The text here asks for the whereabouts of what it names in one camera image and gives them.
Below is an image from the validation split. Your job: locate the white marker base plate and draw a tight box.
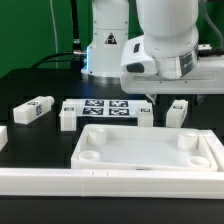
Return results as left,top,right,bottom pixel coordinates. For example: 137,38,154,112
62,99,153,118

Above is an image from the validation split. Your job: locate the black cable with connector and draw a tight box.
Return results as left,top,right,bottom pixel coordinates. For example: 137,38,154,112
31,0,88,70

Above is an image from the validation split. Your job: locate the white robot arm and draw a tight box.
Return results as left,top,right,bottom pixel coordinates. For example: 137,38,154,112
82,0,224,100

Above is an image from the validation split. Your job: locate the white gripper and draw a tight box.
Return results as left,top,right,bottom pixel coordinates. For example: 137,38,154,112
119,54,224,103

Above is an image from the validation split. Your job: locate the white right fence bar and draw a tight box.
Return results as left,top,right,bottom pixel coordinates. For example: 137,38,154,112
200,130,224,172

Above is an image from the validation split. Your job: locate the white front fence bar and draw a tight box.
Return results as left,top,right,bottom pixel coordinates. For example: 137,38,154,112
0,168,224,199

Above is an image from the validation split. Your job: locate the white fence bar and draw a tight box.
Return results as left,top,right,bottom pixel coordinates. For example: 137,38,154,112
200,130,224,172
0,168,224,199

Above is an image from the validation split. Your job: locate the white desk top tray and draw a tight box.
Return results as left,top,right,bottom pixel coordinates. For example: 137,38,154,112
71,125,218,172

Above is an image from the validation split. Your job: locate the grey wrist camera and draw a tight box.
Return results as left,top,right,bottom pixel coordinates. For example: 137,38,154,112
121,36,158,75

